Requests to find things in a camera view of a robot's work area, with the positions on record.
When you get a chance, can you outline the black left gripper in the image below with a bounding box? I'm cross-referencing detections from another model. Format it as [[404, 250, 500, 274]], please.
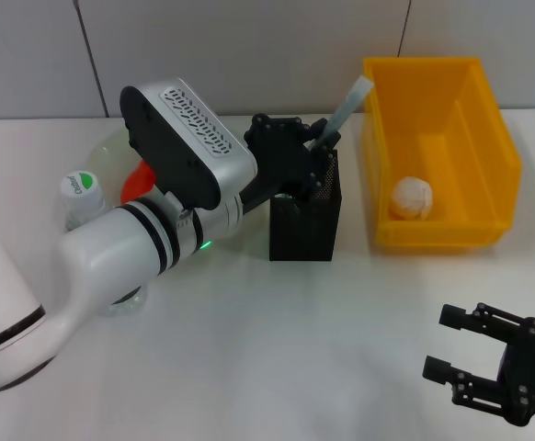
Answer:
[[241, 113, 342, 204]]

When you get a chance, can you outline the red pomegranate-shaped toy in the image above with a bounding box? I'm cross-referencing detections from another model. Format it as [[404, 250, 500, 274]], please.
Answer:
[[120, 160, 157, 206]]

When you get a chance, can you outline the black mesh pen holder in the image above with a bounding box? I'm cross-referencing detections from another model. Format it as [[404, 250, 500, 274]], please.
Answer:
[[268, 147, 344, 263]]

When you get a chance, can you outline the grey marker pen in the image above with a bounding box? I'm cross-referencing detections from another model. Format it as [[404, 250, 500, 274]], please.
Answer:
[[312, 75, 374, 151]]

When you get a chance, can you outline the pale green glass fruit plate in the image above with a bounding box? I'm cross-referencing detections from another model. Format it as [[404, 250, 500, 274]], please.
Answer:
[[85, 123, 269, 240]]

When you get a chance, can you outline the white paper ball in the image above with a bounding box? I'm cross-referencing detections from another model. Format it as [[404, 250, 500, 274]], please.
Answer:
[[390, 176, 436, 221]]

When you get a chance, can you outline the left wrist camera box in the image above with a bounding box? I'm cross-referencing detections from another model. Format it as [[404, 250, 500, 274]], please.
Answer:
[[120, 78, 258, 211]]

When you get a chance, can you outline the yellow plastic bin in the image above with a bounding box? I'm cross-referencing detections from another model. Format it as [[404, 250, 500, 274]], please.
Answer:
[[361, 55, 524, 252]]

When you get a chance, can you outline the clear plastic water bottle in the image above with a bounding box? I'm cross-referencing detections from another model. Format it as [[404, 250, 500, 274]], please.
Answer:
[[58, 172, 148, 319]]

